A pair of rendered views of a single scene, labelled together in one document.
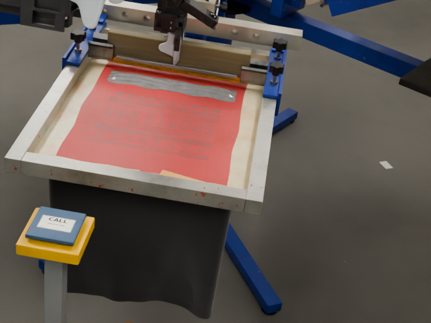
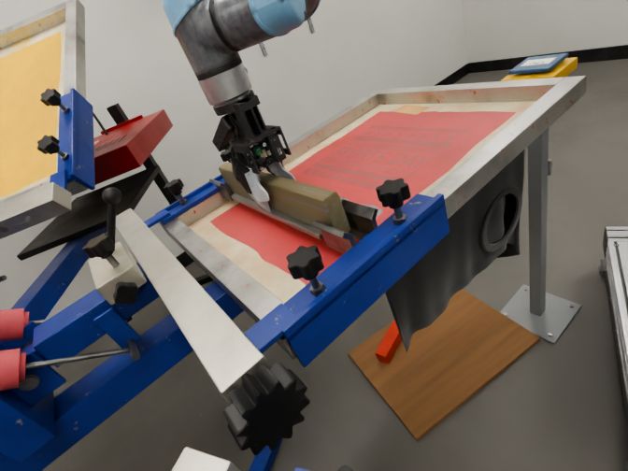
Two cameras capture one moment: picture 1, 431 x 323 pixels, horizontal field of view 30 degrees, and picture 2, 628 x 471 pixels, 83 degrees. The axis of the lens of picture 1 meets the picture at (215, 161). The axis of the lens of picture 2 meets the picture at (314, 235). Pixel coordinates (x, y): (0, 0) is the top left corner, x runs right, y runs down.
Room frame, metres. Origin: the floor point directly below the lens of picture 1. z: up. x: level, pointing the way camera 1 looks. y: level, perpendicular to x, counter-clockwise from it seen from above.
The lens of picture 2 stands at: (2.31, 0.73, 1.29)
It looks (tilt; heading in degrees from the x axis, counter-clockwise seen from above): 32 degrees down; 241
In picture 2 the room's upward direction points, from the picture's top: 23 degrees counter-clockwise
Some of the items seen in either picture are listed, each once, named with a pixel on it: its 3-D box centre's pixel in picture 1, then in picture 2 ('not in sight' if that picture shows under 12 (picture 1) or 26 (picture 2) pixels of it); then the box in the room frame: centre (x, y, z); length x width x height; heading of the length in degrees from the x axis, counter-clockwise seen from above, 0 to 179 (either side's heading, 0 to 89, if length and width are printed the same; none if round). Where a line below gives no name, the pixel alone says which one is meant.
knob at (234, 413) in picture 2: not in sight; (261, 397); (2.30, 0.49, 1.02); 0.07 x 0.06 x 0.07; 177
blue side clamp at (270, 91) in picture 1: (274, 79); (217, 195); (2.05, -0.13, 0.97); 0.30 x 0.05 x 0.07; 177
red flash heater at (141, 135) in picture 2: not in sight; (107, 152); (2.11, -1.09, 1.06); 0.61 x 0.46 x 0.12; 57
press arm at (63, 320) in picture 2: not in sight; (100, 311); (2.39, 0.13, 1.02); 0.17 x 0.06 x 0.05; 177
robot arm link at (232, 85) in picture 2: not in sight; (228, 85); (2.04, 0.17, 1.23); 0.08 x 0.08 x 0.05
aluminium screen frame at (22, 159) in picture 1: (163, 103); (353, 164); (1.83, 0.16, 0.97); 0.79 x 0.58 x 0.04; 177
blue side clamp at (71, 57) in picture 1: (84, 47); (366, 267); (2.08, 0.42, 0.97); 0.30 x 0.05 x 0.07; 177
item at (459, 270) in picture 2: not in sight; (451, 241); (1.78, 0.34, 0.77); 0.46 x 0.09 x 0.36; 177
